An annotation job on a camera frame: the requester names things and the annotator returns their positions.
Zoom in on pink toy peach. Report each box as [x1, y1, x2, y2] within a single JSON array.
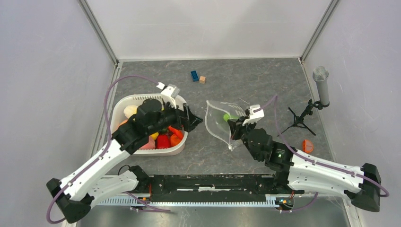
[[140, 136, 156, 150]]

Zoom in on blue lego brick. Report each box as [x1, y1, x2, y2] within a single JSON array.
[[191, 70, 200, 82]]

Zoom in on wooden cube centre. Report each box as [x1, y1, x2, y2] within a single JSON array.
[[199, 76, 206, 84]]

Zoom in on clear polka dot zip bag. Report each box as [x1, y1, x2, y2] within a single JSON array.
[[205, 100, 245, 151]]

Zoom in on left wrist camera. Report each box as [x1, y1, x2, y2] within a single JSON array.
[[160, 85, 180, 108]]

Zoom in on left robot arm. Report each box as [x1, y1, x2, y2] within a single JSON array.
[[46, 98, 203, 224]]

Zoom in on orange toy tomato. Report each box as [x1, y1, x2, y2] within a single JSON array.
[[170, 134, 183, 147]]

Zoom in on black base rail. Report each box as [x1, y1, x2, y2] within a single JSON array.
[[131, 174, 294, 202]]

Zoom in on red toy pepper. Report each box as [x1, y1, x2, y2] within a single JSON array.
[[156, 134, 171, 149]]

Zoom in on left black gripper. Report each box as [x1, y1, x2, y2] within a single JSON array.
[[148, 98, 202, 135]]

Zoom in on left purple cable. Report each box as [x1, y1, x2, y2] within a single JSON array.
[[46, 74, 160, 225]]

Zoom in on orange toy carrot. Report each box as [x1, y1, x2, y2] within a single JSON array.
[[168, 126, 184, 140]]

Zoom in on yellow toy cabbage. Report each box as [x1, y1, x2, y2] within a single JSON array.
[[123, 105, 138, 119]]

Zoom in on orange round toy slice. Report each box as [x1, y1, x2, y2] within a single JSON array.
[[302, 140, 314, 154]]

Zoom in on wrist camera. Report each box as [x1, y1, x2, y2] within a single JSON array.
[[242, 105, 264, 126], [160, 85, 180, 108]]

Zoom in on green toy vegetable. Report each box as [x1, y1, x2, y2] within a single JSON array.
[[223, 113, 239, 122]]

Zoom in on purple cable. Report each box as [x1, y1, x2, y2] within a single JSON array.
[[46, 74, 160, 225], [255, 94, 390, 198]]

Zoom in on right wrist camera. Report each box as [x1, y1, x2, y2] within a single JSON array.
[[242, 105, 264, 126]]

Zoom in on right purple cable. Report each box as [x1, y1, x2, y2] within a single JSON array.
[[255, 94, 390, 198]]

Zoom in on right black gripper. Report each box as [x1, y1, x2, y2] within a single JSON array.
[[228, 115, 260, 161]]

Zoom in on yellow toy lemon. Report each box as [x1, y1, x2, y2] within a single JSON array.
[[150, 132, 159, 140]]

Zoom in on grey microphone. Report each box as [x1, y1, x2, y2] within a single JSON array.
[[312, 66, 330, 107]]

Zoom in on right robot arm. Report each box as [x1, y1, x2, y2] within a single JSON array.
[[227, 117, 381, 212]]

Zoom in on white plastic basket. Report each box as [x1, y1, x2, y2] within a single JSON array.
[[109, 94, 188, 156]]

